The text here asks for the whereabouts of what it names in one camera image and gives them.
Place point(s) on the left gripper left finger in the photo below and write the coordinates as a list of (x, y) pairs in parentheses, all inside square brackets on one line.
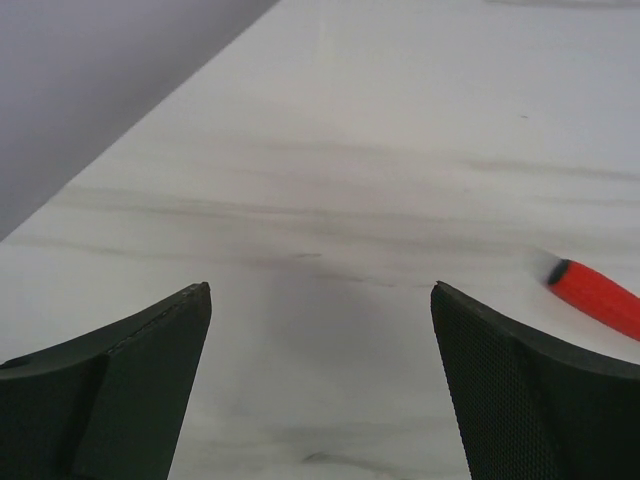
[(109, 404)]

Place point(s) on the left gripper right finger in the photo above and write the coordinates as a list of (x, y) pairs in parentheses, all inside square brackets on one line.
[(529, 405)]

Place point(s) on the red handled screwdriver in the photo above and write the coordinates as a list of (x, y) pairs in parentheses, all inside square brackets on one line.
[(596, 295)]

